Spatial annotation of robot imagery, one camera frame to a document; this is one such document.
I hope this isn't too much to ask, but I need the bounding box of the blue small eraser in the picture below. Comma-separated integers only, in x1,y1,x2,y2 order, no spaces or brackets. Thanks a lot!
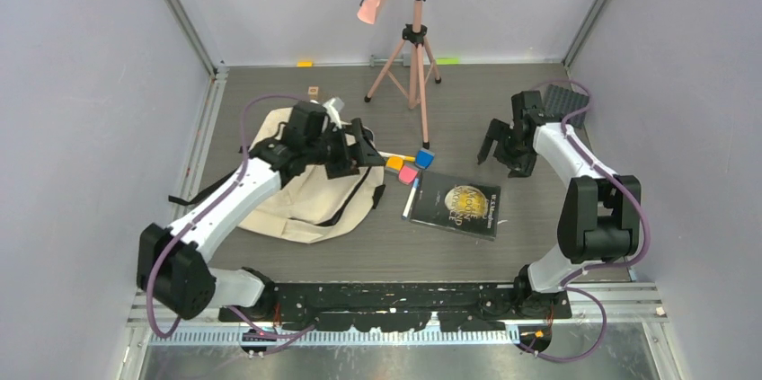
414,148,435,169

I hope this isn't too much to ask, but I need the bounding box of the black hardcover book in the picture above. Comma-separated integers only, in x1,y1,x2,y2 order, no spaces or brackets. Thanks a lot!
407,171,501,241

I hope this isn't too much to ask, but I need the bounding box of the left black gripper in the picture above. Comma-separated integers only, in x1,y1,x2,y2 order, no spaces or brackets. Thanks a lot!
304,119,384,180

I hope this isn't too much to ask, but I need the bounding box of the pink tripod stand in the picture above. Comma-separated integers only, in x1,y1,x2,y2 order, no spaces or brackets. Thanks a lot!
364,0,442,148

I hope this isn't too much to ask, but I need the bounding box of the small wooden cube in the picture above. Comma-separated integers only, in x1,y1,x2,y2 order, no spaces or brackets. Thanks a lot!
308,86,319,100

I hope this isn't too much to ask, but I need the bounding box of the beige canvas backpack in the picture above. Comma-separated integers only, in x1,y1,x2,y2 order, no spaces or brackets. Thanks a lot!
168,107,387,245

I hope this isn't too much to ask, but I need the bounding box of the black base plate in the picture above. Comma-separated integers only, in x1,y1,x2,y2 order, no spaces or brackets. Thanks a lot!
219,282,572,332

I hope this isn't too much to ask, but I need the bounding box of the blue capped white marker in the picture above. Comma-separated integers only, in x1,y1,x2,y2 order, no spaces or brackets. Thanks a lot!
402,178,420,220

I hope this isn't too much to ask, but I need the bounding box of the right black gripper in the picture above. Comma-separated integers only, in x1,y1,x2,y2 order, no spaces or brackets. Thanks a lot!
477,119,536,179

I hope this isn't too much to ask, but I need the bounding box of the yellow capped white marker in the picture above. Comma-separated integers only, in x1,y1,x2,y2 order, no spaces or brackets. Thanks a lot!
379,152,415,163

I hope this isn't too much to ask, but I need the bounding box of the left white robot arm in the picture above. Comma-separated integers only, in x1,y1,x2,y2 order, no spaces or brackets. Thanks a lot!
136,98,385,324

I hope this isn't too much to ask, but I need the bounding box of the yellow orange eraser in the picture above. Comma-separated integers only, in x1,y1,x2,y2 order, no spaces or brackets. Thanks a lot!
385,158,405,174

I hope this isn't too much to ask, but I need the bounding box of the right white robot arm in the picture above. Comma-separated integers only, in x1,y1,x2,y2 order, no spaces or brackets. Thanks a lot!
477,91,646,318

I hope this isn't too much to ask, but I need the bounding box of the green tape piece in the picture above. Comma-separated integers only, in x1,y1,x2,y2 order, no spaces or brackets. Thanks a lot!
436,58,460,66

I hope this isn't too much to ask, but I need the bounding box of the dark grey studded plate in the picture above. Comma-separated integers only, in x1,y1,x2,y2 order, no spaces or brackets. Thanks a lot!
544,84,589,118

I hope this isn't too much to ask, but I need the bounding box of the pink eraser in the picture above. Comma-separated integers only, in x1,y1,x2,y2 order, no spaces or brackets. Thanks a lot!
397,164,419,186

